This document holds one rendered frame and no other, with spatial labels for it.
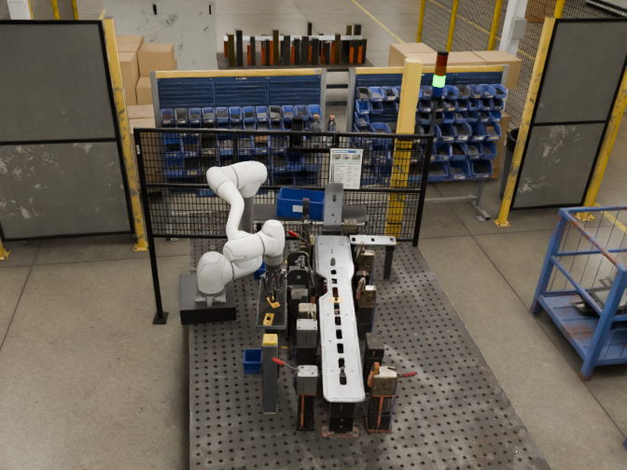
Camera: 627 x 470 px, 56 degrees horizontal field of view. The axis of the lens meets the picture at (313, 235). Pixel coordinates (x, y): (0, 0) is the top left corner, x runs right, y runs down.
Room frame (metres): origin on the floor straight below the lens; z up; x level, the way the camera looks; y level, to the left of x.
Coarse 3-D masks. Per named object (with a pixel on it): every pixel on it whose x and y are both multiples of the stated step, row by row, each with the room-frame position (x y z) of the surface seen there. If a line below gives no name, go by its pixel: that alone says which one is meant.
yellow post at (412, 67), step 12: (408, 60) 3.66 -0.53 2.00; (420, 60) 3.67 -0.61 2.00; (408, 72) 3.61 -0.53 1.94; (420, 72) 3.62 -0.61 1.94; (408, 84) 3.61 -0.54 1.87; (408, 96) 3.61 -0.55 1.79; (408, 108) 3.62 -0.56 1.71; (408, 120) 3.62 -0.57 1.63; (408, 132) 3.61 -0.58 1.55; (396, 144) 3.66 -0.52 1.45; (396, 156) 3.62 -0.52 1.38; (408, 156) 3.62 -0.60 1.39; (396, 168) 3.61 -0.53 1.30; (408, 168) 3.62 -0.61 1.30; (396, 204) 3.61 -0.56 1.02; (396, 216) 3.61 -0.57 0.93; (396, 228) 3.61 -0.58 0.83
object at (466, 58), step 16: (400, 48) 6.51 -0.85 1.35; (416, 48) 6.53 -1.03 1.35; (400, 64) 6.35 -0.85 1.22; (432, 64) 6.00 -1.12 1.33; (448, 64) 6.04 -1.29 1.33; (464, 64) 6.09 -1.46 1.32; (480, 64) 6.13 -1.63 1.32; (496, 64) 6.18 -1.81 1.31; (512, 64) 6.22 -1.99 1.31; (512, 80) 6.23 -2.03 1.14; (496, 144) 6.22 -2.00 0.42; (496, 160) 6.23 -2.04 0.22; (496, 176) 6.23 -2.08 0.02
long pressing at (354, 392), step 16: (320, 240) 3.15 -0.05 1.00; (336, 240) 3.16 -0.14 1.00; (320, 256) 2.96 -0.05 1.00; (336, 256) 2.97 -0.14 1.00; (320, 272) 2.79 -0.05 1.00; (336, 272) 2.81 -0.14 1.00; (352, 272) 2.82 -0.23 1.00; (320, 304) 2.50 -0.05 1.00; (352, 304) 2.52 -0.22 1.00; (320, 320) 2.37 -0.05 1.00; (352, 320) 2.39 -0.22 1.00; (320, 336) 2.26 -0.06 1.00; (352, 336) 2.26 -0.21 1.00; (336, 352) 2.14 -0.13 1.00; (352, 352) 2.14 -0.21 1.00; (336, 368) 2.03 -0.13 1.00; (352, 368) 2.04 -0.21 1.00; (336, 384) 1.93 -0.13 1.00; (352, 384) 1.94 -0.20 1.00; (336, 400) 1.84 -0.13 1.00; (352, 400) 1.85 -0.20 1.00
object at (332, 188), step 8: (328, 184) 3.28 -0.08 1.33; (336, 184) 3.28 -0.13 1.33; (328, 192) 3.28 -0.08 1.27; (336, 192) 3.28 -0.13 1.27; (328, 200) 3.28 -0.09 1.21; (336, 200) 3.28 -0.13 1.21; (328, 208) 3.28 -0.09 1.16; (336, 208) 3.28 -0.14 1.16; (328, 216) 3.28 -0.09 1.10; (336, 216) 3.28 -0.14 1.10; (328, 224) 3.28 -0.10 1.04; (336, 224) 3.28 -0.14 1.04
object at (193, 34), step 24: (120, 0) 9.11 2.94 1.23; (144, 0) 9.17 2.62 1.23; (168, 0) 9.24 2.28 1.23; (192, 0) 9.31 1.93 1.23; (120, 24) 9.10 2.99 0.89; (144, 24) 9.17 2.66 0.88; (168, 24) 9.24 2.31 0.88; (192, 24) 9.31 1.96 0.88; (192, 48) 9.30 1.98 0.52; (216, 48) 9.39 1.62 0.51
